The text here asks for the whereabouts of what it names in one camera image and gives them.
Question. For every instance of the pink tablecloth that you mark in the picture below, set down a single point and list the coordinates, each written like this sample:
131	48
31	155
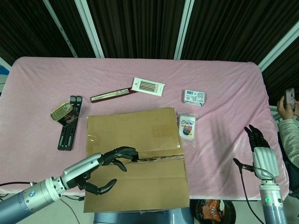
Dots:
140	70

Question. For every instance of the dark red long slim case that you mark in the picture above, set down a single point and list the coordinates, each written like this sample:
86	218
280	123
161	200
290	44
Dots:
109	95

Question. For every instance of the person's bare hand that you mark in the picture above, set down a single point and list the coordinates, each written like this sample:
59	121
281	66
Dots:
286	110

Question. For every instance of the clear plastic snack packet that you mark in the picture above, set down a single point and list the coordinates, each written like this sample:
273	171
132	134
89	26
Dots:
188	128

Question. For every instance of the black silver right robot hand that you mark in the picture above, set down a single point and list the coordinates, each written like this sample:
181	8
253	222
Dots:
265	161

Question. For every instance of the white metal frame post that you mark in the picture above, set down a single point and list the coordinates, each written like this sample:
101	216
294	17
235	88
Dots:
60	30
184	28
90	28
278	49

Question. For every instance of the orange snack bag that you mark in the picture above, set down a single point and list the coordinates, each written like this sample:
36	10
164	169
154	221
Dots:
212	208

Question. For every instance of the black round bin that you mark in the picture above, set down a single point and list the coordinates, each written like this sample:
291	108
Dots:
230	210

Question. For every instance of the person's striped sleeve forearm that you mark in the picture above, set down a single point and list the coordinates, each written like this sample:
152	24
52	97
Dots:
289	140

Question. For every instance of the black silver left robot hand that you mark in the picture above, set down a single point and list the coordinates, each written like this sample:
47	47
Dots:
79	170

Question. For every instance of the gold black rectangular tin can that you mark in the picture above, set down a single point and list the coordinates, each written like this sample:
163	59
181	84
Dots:
64	114

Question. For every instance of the black folding stand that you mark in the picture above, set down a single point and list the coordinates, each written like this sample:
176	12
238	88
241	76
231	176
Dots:
66	137

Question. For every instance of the small white blue carton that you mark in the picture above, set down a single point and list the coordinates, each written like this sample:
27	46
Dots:
194	98

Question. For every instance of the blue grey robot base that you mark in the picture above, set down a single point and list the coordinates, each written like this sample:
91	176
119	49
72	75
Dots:
140	218

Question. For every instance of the brown cardboard shipping box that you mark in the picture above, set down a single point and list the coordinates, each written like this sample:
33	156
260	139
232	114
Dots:
140	130

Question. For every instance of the blue white board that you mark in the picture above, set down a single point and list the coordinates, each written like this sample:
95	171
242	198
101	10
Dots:
3	72

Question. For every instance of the white colour pencil pack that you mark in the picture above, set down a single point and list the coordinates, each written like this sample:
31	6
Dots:
148	87

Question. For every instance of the white smartphone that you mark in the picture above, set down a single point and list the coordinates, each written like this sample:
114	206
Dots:
289	96

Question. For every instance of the white grey shelf frame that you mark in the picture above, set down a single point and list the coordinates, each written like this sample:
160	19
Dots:
275	116

